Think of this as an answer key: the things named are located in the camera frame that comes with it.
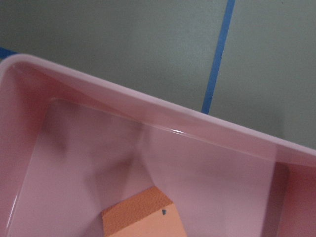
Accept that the orange foam block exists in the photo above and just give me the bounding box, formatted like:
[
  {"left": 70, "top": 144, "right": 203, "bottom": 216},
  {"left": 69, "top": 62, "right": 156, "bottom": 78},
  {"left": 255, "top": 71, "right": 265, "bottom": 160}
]
[{"left": 102, "top": 186, "right": 187, "bottom": 237}]

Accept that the pink plastic bin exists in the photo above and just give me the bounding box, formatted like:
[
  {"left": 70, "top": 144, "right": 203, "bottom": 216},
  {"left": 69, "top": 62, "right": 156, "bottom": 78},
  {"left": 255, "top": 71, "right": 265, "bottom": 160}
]
[{"left": 0, "top": 54, "right": 316, "bottom": 237}]

